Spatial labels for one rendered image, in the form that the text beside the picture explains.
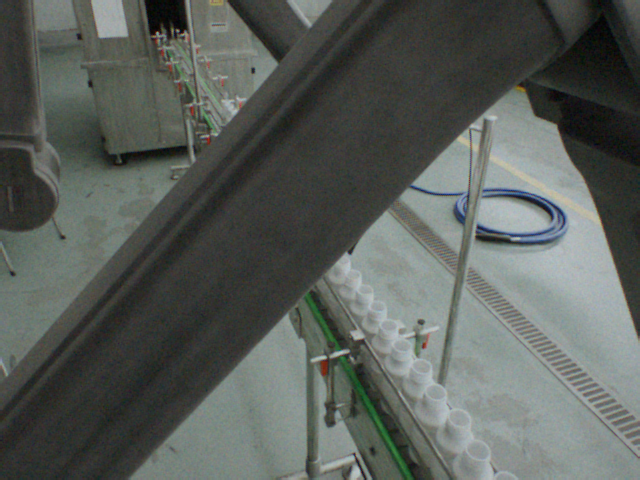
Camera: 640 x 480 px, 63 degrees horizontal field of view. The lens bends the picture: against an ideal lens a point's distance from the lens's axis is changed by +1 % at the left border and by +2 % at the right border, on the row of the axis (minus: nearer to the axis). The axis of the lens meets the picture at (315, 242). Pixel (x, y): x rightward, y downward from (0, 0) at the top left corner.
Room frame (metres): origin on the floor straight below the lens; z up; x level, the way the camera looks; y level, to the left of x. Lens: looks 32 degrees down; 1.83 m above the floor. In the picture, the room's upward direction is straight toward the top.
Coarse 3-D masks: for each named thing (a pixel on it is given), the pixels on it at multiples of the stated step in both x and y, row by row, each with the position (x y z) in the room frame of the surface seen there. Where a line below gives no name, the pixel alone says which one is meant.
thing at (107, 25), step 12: (96, 0) 4.20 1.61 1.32; (108, 0) 4.23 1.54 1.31; (120, 0) 4.25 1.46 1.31; (96, 12) 4.19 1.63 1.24; (108, 12) 4.22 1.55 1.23; (120, 12) 4.25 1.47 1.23; (96, 24) 4.18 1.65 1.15; (108, 24) 4.21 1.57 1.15; (120, 24) 4.24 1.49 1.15; (108, 36) 4.20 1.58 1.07; (120, 36) 4.23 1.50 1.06
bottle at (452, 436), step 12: (456, 420) 0.56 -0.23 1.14; (468, 420) 0.55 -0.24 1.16; (444, 432) 0.54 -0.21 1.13; (456, 432) 0.53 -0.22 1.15; (468, 432) 0.53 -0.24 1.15; (444, 444) 0.53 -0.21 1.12; (456, 444) 0.52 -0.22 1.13; (432, 456) 0.55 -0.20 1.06; (444, 456) 0.52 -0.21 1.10; (456, 456) 0.52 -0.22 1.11; (432, 468) 0.54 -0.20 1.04
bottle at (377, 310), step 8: (376, 304) 0.84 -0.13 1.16; (384, 304) 0.83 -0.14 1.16; (368, 312) 0.82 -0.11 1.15; (376, 312) 0.80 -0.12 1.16; (384, 312) 0.81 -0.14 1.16; (368, 320) 0.81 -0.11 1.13; (376, 320) 0.80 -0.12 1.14; (368, 328) 0.80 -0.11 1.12; (376, 328) 0.80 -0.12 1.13; (368, 336) 0.80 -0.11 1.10; (368, 352) 0.80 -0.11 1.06; (368, 360) 0.79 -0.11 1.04; (368, 368) 0.79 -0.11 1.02
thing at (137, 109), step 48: (144, 0) 4.78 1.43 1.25; (192, 0) 4.44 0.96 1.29; (96, 48) 4.18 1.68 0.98; (144, 48) 4.30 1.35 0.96; (240, 48) 4.56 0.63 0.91; (96, 96) 4.17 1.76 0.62; (144, 96) 4.28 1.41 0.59; (240, 96) 4.55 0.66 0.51; (144, 144) 4.25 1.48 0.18; (192, 144) 4.41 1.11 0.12
